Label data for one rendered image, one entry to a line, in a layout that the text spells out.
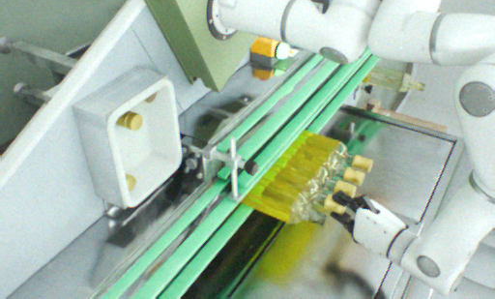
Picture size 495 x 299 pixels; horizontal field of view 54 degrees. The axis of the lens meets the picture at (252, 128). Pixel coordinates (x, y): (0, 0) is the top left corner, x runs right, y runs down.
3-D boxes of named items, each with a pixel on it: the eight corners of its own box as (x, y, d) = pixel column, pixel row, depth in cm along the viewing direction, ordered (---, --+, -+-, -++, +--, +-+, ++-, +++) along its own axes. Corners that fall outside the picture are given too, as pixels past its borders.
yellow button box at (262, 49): (248, 60, 138) (272, 66, 135) (248, 35, 133) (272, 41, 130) (261, 50, 143) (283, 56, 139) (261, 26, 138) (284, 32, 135)
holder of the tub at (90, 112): (101, 215, 102) (129, 228, 99) (71, 104, 86) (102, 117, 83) (155, 169, 114) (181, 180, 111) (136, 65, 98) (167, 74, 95)
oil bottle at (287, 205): (221, 196, 119) (300, 229, 110) (220, 179, 116) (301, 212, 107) (234, 183, 123) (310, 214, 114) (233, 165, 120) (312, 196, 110)
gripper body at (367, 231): (408, 253, 107) (366, 225, 114) (416, 221, 101) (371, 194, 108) (388, 272, 103) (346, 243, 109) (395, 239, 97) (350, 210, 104)
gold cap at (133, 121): (112, 113, 93) (129, 119, 91) (125, 104, 95) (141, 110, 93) (115, 128, 95) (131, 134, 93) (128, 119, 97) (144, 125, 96)
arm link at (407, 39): (422, 44, 75) (459, -41, 78) (303, 36, 91) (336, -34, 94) (442, 75, 81) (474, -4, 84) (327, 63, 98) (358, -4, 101)
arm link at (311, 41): (274, 31, 92) (353, 52, 85) (302, -26, 94) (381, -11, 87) (286, 55, 100) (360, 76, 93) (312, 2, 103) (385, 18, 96)
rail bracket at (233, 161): (205, 192, 110) (252, 211, 105) (199, 131, 100) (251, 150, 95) (213, 184, 112) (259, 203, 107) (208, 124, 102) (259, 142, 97)
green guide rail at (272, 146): (217, 176, 113) (246, 188, 109) (217, 173, 112) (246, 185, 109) (423, -31, 234) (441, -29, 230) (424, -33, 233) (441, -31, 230)
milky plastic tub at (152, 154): (97, 197, 99) (129, 213, 95) (72, 104, 86) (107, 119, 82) (154, 152, 111) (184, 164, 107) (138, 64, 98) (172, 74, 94)
